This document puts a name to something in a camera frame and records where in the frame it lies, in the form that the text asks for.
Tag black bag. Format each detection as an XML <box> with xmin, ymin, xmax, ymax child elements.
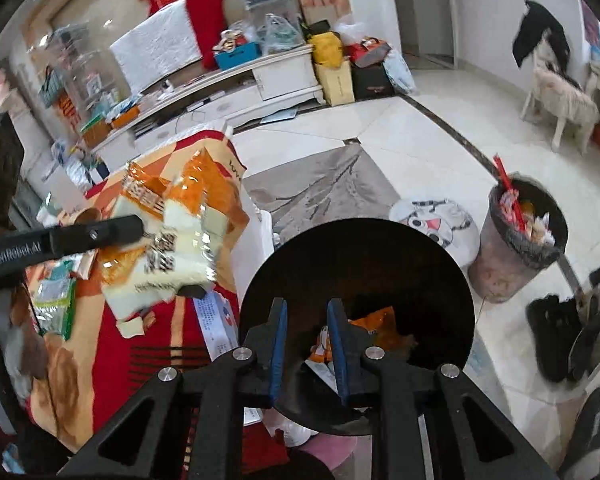
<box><xmin>352</xmin><ymin>60</ymin><xmax>396</xmax><ymax>101</ymax></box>

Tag white cloth covered tv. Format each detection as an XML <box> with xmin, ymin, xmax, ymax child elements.
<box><xmin>109</xmin><ymin>0</ymin><xmax>203</xmax><ymax>96</ymax></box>

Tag black shoes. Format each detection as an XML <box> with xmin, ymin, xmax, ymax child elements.
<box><xmin>525</xmin><ymin>295</ymin><xmax>583</xmax><ymax>383</ymax></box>

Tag grey patterned rug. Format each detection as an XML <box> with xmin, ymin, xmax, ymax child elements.
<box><xmin>242</xmin><ymin>142</ymin><xmax>403</xmax><ymax>251</ymax></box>

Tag red cloth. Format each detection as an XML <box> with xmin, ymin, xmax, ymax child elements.
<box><xmin>186</xmin><ymin>0</ymin><xmax>228</xmax><ymax>71</ymax></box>

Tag dark slipper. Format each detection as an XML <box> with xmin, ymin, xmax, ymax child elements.
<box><xmin>555</xmin><ymin>382</ymin><xmax>600</xmax><ymax>480</ymax></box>

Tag white paper box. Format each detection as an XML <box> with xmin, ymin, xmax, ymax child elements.
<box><xmin>192</xmin><ymin>292</ymin><xmax>241</xmax><ymax>361</ymax></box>

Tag red gift box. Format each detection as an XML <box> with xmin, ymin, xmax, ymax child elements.
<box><xmin>347</xmin><ymin>36</ymin><xmax>393</xmax><ymax>68</ymax></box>

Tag round cartoon cushion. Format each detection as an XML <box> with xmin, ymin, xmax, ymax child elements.
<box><xmin>389</xmin><ymin>197</ymin><xmax>481</xmax><ymax>268</ymax></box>

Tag black round bin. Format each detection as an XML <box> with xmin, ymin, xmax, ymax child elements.
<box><xmin>240</xmin><ymin>218</ymin><xmax>476</xmax><ymax>436</ymax></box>

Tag yellow bag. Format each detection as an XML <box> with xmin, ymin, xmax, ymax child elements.
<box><xmin>307</xmin><ymin>31</ymin><xmax>343</xmax><ymax>68</ymax></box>

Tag orange white snack packet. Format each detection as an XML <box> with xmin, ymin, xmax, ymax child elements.
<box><xmin>100</xmin><ymin>147</ymin><xmax>251</xmax><ymax>321</ymax></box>

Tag orange wrapper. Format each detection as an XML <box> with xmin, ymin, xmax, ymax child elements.
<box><xmin>307</xmin><ymin>306</ymin><xmax>416</xmax><ymax>366</ymax></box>

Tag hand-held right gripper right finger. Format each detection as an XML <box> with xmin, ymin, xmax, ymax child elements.
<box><xmin>326</xmin><ymin>297</ymin><xmax>561</xmax><ymax>480</ymax></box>

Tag clear plastic bag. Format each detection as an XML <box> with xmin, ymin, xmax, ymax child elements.
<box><xmin>262</xmin><ymin>12</ymin><xmax>306</xmax><ymax>56</ymax></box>

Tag green clear plastic packet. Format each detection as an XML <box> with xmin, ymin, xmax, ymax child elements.
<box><xmin>30</xmin><ymin>272</ymin><xmax>78</xmax><ymax>338</ymax></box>

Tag white chair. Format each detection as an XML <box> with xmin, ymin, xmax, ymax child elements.
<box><xmin>520</xmin><ymin>35</ymin><xmax>600</xmax><ymax>156</ymax></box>

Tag black garment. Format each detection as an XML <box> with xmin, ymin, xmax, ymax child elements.
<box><xmin>511</xmin><ymin>0</ymin><xmax>572</xmax><ymax>68</ymax></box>

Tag blue basket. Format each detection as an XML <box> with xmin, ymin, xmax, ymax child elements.
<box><xmin>213</xmin><ymin>40</ymin><xmax>262</xmax><ymax>71</ymax></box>

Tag grey trash can black liner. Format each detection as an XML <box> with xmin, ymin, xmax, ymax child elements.
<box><xmin>467</xmin><ymin>172</ymin><xmax>570</xmax><ymax>303</ymax></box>

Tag beige paper box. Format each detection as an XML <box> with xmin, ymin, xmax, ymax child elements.
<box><xmin>314</xmin><ymin>60</ymin><xmax>356</xmax><ymax>107</ymax></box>

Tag grey shoes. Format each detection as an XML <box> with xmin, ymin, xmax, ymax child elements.
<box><xmin>570</xmin><ymin>285</ymin><xmax>600</xmax><ymax>381</ymax></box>

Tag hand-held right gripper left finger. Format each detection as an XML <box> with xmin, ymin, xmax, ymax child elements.
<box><xmin>57</xmin><ymin>297</ymin><xmax>288</xmax><ymax>480</ymax></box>

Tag white tv cabinet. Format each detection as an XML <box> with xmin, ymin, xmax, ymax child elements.
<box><xmin>87</xmin><ymin>45</ymin><xmax>326</xmax><ymax>161</ymax></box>

